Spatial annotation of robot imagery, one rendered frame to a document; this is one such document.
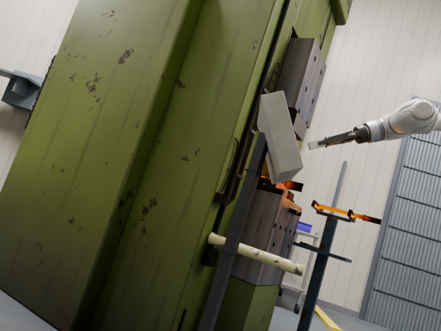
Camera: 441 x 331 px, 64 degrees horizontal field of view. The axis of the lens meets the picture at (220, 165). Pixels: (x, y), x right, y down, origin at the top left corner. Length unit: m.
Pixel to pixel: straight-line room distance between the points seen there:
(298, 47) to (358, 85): 3.98
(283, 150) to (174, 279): 0.77
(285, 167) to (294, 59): 0.93
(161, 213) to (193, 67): 0.76
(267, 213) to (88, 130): 1.05
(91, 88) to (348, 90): 4.41
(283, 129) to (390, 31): 5.38
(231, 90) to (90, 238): 0.98
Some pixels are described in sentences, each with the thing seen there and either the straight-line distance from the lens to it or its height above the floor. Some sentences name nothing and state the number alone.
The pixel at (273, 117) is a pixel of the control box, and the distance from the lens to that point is 1.24.
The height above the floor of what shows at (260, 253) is 0.63.
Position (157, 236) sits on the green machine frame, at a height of 0.55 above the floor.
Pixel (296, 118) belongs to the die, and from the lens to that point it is 1.92.
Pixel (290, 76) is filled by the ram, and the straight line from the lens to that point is 1.97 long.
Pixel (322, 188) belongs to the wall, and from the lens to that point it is 5.44.
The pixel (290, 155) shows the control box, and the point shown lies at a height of 0.99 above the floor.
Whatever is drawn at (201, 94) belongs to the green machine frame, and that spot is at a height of 1.27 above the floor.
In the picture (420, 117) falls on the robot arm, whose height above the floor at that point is 1.25.
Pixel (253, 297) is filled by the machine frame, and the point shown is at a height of 0.42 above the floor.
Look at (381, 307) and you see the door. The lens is 5.69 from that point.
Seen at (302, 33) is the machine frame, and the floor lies 1.87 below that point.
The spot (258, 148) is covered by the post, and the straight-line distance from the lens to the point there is 1.37.
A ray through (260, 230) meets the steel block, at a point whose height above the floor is 0.72.
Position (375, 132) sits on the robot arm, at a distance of 1.55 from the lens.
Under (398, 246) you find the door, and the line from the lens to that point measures 5.70.
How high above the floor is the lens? 0.71
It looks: 8 degrees up
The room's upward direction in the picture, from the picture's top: 18 degrees clockwise
